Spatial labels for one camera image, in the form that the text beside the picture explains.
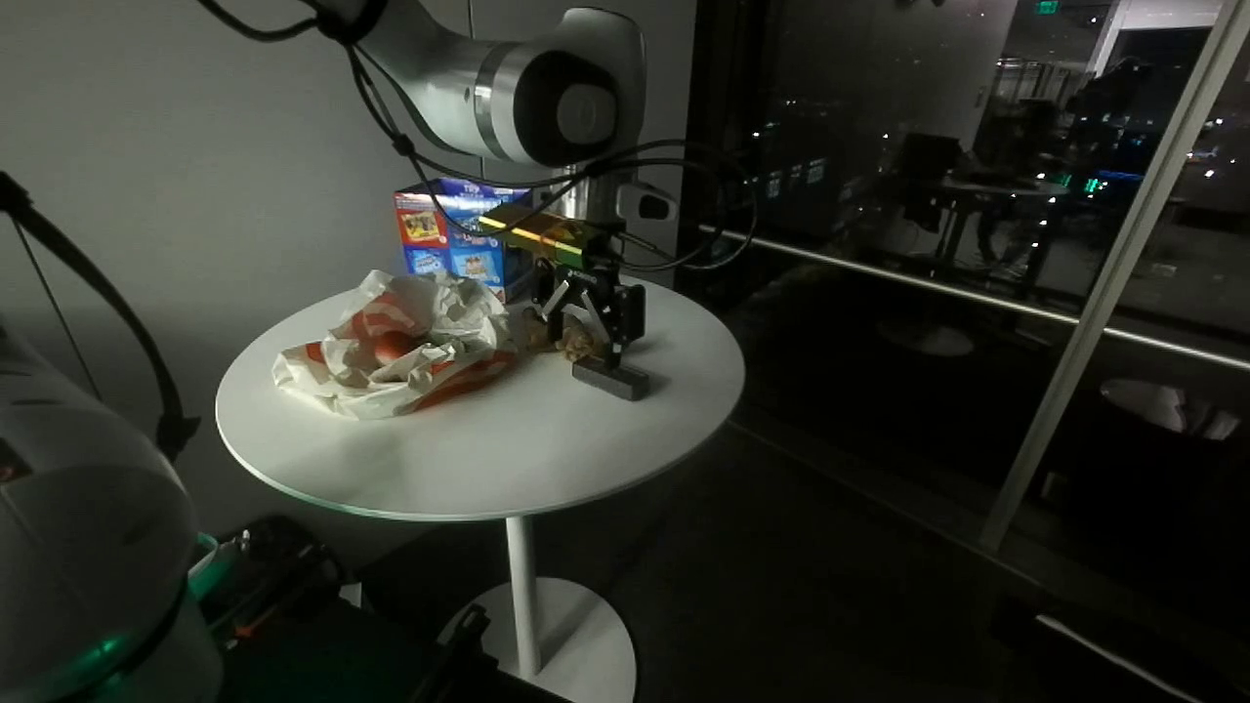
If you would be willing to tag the white orange plastic carrier bag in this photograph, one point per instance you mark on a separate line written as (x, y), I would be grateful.
(409, 344)

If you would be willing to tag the brown toy horse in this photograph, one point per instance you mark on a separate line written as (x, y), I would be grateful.
(594, 349)

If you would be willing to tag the blue snack pack box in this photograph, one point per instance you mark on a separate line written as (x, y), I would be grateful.
(440, 232)

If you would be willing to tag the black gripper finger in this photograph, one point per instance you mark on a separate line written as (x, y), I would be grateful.
(572, 339)
(616, 352)

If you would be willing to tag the grey rectangular block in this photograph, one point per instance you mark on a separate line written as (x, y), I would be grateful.
(616, 382)

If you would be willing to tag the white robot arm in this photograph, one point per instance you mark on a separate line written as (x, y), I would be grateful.
(569, 101)

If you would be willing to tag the white round table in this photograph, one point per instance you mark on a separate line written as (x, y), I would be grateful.
(514, 451)

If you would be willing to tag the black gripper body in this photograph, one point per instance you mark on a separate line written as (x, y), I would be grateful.
(600, 302)

